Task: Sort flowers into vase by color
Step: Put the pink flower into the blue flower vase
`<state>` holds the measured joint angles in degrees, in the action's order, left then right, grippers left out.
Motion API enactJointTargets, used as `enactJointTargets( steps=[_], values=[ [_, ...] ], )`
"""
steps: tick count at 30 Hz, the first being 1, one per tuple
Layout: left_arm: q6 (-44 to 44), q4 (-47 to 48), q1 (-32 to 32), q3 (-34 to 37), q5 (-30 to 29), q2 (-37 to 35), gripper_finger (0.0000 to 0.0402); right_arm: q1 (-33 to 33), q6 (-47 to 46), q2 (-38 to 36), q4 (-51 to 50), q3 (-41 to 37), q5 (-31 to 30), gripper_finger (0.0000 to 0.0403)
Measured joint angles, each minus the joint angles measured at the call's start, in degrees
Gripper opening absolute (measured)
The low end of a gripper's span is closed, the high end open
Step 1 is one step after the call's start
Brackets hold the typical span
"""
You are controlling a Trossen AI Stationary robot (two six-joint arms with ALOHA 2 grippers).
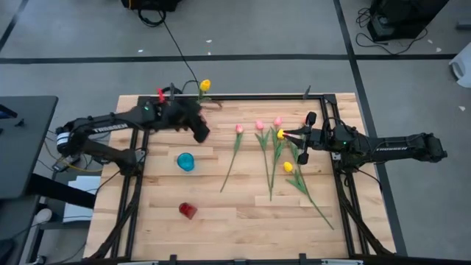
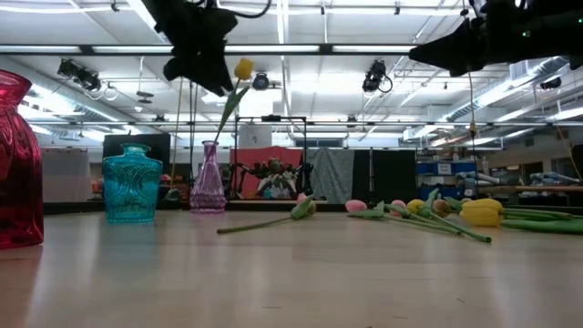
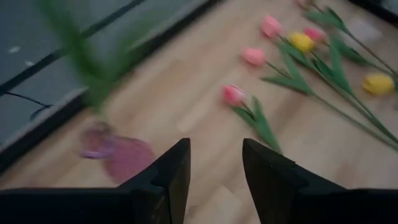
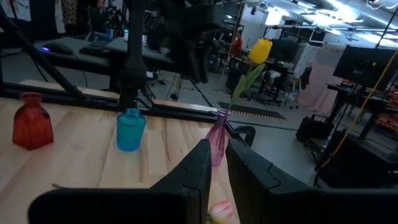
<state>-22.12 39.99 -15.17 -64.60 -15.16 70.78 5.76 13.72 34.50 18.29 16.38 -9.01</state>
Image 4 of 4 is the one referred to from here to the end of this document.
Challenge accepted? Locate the black frame upright post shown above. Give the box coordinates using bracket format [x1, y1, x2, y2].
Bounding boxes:
[119, 0, 147, 110]

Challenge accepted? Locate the blue glass vase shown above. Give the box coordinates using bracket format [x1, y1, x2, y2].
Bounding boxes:
[116, 108, 147, 152]

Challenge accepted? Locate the black desk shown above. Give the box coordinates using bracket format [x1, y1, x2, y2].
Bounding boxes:
[326, 82, 398, 141]

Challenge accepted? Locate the red glass vase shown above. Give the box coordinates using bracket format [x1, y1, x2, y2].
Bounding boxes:
[12, 91, 55, 151]

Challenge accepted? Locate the black frame diagonal brace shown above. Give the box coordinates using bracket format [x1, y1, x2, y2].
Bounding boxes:
[0, 12, 88, 100]

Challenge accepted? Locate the yellow cable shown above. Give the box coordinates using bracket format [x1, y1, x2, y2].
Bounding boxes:
[319, 49, 398, 170]

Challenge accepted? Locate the black office chair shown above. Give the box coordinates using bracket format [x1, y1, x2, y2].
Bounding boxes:
[284, 67, 313, 110]

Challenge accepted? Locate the pink fabric panel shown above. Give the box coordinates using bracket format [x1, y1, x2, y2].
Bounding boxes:
[297, 62, 343, 113]

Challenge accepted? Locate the black computer mouse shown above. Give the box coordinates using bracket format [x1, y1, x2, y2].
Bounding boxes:
[42, 41, 75, 56]

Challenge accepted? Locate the pink glass vase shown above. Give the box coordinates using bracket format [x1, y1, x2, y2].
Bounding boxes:
[204, 108, 231, 167]

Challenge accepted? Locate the black floor box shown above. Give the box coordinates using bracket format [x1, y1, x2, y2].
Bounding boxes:
[295, 115, 330, 144]

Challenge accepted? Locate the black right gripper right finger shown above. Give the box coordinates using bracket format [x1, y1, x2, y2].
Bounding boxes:
[225, 139, 398, 224]

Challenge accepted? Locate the black monitor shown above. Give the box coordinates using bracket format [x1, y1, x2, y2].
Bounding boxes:
[332, 45, 398, 91]

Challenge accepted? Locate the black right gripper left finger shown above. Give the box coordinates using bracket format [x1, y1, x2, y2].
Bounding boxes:
[27, 139, 213, 224]

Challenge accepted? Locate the yellow tulip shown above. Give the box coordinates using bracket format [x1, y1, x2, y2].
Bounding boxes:
[228, 38, 274, 110]

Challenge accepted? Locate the person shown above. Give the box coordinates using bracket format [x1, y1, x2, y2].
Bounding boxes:
[88, 0, 108, 32]

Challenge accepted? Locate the pink tulip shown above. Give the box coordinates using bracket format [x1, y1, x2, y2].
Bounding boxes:
[206, 200, 234, 224]

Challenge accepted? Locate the black tripod stand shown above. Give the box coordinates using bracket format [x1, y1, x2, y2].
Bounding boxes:
[164, 73, 200, 101]

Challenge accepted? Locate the black keyboard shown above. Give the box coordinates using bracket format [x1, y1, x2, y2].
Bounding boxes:
[79, 39, 111, 57]

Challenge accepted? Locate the grey desk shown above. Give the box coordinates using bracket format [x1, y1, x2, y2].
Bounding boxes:
[34, 36, 175, 75]

